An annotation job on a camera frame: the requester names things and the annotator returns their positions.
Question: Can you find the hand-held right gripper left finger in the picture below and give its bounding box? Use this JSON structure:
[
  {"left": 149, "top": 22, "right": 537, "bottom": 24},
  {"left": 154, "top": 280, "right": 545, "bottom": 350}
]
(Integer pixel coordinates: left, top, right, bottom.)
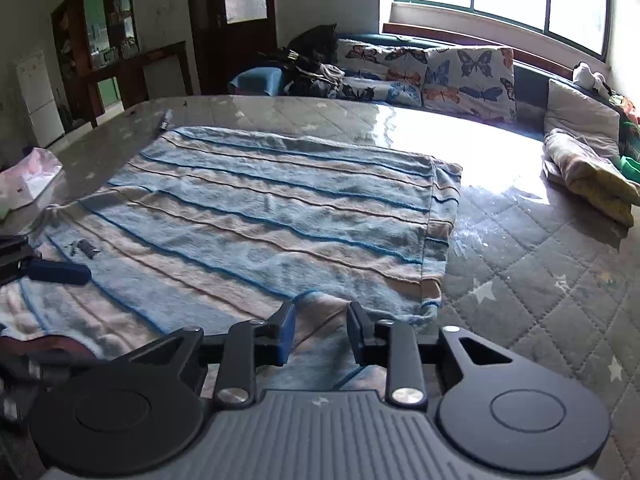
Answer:
[{"left": 117, "top": 301, "right": 297, "bottom": 409}]

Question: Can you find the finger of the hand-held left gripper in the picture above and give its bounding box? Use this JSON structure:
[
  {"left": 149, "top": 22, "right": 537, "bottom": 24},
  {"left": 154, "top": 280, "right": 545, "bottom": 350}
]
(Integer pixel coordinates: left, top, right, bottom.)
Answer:
[
  {"left": 20, "top": 258, "right": 93, "bottom": 287},
  {"left": 0, "top": 334, "right": 101, "bottom": 423}
]

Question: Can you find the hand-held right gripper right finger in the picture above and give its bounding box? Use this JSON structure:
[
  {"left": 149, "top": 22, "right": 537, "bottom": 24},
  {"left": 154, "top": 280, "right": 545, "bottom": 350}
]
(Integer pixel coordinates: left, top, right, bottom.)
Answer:
[{"left": 346, "top": 301, "right": 516, "bottom": 407}]

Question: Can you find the blue striped towel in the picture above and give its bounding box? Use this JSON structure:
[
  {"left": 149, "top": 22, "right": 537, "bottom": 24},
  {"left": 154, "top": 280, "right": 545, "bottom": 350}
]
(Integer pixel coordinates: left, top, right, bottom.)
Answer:
[{"left": 0, "top": 125, "right": 463, "bottom": 391}]

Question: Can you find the black clothes pile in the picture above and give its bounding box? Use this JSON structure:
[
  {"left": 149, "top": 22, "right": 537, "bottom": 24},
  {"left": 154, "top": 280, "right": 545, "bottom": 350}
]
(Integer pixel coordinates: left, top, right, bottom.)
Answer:
[{"left": 282, "top": 24, "right": 347, "bottom": 100}]

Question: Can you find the pink white plastic bag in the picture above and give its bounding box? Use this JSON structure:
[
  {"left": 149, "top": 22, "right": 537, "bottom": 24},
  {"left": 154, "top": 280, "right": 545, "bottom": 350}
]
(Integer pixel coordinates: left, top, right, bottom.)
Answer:
[{"left": 0, "top": 146, "right": 65, "bottom": 220}]

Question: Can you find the white refrigerator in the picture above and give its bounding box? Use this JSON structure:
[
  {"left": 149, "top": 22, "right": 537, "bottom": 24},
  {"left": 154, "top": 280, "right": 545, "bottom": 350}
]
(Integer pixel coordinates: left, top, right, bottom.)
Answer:
[{"left": 14, "top": 49, "right": 67, "bottom": 149}]

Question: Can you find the grey quilted star mattress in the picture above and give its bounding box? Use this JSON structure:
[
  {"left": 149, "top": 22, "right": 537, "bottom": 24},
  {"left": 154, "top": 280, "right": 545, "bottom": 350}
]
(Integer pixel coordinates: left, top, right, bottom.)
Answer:
[{"left": 0, "top": 92, "right": 640, "bottom": 480}]

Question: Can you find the dark wooden cabinet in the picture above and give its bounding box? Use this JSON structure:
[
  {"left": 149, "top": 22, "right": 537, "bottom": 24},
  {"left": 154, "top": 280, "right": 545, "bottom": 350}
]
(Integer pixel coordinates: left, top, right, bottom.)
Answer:
[{"left": 49, "top": 0, "right": 197, "bottom": 128}]

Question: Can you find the blue cushion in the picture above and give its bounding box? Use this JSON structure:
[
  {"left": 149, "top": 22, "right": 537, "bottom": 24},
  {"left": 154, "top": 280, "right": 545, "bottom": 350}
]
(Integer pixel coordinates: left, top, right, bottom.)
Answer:
[{"left": 228, "top": 66, "right": 284, "bottom": 97}]

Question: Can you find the butterfly print cushion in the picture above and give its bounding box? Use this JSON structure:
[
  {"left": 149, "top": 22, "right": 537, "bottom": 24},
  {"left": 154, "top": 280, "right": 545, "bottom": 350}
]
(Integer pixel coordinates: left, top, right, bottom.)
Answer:
[
  {"left": 421, "top": 46, "right": 518, "bottom": 124},
  {"left": 336, "top": 41, "right": 432, "bottom": 107}
]

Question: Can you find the folded beige yellow blanket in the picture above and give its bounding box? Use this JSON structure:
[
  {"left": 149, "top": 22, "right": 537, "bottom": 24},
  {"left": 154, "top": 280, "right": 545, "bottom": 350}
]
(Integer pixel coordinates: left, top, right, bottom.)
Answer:
[{"left": 541, "top": 128, "right": 640, "bottom": 227}]

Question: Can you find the dark wooden door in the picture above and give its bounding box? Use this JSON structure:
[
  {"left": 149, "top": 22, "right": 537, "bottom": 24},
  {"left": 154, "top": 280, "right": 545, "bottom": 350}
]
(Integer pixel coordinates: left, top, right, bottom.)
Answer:
[{"left": 186, "top": 0, "right": 279, "bottom": 95}]

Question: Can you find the grey pillow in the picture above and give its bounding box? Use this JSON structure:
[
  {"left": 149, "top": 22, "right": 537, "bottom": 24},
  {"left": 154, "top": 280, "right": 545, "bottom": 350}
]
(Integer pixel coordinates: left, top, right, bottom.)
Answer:
[{"left": 543, "top": 79, "right": 622, "bottom": 162}]

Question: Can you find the white plush toy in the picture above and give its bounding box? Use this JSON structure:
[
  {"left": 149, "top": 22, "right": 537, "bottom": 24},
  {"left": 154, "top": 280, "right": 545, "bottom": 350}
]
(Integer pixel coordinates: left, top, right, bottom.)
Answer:
[{"left": 571, "top": 61, "right": 610, "bottom": 95}]

